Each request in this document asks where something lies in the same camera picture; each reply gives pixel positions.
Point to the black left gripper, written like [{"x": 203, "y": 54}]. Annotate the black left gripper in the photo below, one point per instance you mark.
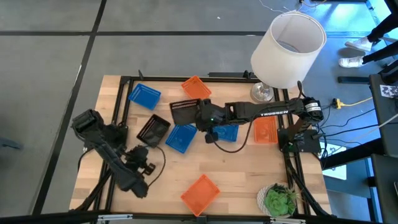
[{"x": 138, "y": 155}]

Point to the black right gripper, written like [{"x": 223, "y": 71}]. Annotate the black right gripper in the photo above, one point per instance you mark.
[{"x": 210, "y": 113}]

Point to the black plastic basket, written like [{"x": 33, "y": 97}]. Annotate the black plastic basket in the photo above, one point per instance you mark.
[
  {"x": 185, "y": 113},
  {"x": 153, "y": 130}
]

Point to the blue plastic basket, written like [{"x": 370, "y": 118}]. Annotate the blue plastic basket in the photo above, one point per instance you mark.
[
  {"x": 144, "y": 96},
  {"x": 228, "y": 132},
  {"x": 180, "y": 138}
]

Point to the orange plastic basket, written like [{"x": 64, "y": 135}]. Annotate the orange plastic basket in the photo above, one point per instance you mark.
[
  {"x": 265, "y": 130},
  {"x": 200, "y": 195},
  {"x": 196, "y": 87}
]

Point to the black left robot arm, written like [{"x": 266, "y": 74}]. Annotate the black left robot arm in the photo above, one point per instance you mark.
[{"x": 105, "y": 149}]

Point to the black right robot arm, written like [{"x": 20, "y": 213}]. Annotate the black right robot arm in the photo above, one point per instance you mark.
[{"x": 264, "y": 110}]

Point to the table lamp white shade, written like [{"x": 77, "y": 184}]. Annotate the table lamp white shade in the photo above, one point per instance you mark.
[{"x": 286, "y": 53}]

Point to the green succulent in pot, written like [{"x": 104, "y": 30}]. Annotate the green succulent in pot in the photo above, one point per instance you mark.
[{"x": 276, "y": 202}]

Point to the white floor sheet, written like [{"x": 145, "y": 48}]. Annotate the white floor sheet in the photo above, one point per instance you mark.
[{"x": 339, "y": 172}]

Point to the black diagonal beam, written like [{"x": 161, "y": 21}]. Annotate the black diagonal beam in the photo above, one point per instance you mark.
[{"x": 351, "y": 154}]

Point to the white shoe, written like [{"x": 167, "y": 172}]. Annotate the white shoe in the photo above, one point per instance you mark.
[
  {"x": 351, "y": 62},
  {"x": 359, "y": 44}
]

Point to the black side table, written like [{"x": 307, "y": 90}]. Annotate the black side table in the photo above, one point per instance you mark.
[{"x": 385, "y": 124}]

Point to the black white marker sheet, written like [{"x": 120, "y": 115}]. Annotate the black white marker sheet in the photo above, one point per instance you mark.
[{"x": 388, "y": 91}]

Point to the person's leg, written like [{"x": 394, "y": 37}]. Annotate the person's leg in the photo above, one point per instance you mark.
[
  {"x": 382, "y": 53},
  {"x": 385, "y": 28}
]

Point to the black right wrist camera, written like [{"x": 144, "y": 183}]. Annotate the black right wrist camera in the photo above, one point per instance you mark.
[{"x": 211, "y": 137}]

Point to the black aluminium table frame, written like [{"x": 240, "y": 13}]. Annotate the black aluminium table frame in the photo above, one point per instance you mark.
[{"x": 186, "y": 79}]

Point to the silver aluminium rail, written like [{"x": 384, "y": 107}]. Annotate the silver aluminium rail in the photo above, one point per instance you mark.
[
  {"x": 115, "y": 217},
  {"x": 287, "y": 221}
]

